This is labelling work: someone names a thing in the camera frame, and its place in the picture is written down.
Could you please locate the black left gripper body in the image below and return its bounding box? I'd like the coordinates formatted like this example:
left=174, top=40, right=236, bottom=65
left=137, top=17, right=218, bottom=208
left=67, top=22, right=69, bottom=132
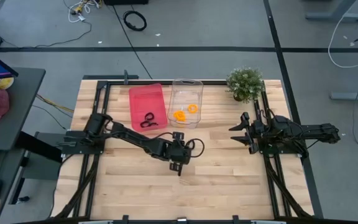
left=165, top=139, right=193, bottom=166

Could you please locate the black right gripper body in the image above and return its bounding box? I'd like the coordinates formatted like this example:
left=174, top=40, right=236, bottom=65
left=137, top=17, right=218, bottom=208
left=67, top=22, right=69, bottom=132
left=247, top=119, right=267, bottom=155

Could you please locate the potted green plant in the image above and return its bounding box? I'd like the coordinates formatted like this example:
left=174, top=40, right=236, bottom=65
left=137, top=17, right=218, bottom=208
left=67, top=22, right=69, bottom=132
left=226, top=66, right=265, bottom=104

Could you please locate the pink plastic bin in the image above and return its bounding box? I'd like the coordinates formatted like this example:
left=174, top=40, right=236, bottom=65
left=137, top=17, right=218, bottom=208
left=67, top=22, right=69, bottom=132
left=128, top=83, right=168, bottom=133

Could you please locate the clear plastic bin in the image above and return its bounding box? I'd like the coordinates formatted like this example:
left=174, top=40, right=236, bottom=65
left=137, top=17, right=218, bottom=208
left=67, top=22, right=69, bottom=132
left=167, top=78, right=204, bottom=129

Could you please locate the grey desk leg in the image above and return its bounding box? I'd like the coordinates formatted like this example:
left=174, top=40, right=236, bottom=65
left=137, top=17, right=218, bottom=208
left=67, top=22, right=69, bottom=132
left=330, top=83, right=358, bottom=101
left=305, top=0, right=358, bottom=23

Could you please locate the grey desk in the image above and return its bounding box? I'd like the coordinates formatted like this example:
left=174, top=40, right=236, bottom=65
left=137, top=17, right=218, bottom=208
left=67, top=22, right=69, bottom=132
left=0, top=67, right=47, bottom=224

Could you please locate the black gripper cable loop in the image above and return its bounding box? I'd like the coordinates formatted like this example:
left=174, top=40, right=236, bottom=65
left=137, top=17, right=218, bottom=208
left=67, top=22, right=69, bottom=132
left=186, top=138, right=206, bottom=158

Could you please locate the black aluminium table frame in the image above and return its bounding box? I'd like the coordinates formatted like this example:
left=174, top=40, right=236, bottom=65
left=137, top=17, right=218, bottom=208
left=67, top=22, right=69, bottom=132
left=53, top=74, right=324, bottom=224

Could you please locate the white floor cable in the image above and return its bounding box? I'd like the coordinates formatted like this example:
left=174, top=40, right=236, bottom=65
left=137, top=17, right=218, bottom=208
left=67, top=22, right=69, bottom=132
left=327, top=15, right=358, bottom=69

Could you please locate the coiled black floor cable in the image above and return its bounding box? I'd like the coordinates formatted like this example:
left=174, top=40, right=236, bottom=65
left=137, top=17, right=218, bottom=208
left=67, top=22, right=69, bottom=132
left=122, top=10, right=148, bottom=32

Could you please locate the white and yellow cable bundle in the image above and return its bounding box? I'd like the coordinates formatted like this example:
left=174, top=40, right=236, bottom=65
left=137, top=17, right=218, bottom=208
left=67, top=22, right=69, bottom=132
left=68, top=0, right=101, bottom=24

